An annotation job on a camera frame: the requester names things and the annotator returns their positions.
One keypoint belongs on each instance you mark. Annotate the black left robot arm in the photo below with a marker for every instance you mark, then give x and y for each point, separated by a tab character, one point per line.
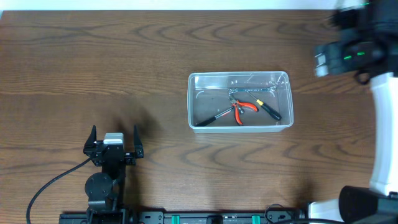
105	189

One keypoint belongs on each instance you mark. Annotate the red handled pliers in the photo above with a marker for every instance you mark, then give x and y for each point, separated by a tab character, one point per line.
242	105

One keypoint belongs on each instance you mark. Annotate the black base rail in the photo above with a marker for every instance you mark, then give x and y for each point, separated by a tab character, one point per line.
273	215

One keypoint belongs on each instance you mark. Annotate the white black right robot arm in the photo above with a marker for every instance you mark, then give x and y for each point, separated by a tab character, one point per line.
374	21

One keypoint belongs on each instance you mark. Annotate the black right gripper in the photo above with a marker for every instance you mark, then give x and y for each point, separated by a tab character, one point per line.
337	59

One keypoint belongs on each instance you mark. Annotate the clear plastic storage container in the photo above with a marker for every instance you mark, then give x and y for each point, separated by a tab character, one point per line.
207	95

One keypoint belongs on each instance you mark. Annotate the small steel claw hammer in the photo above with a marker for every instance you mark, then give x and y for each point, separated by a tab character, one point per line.
214	118

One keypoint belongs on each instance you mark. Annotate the black yellow screwdriver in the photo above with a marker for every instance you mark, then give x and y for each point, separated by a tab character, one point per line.
271	111

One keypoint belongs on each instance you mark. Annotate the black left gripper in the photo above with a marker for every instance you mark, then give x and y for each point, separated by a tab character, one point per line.
112	152

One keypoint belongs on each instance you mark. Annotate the silver combination wrench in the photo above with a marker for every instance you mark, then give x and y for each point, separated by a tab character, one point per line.
239	90

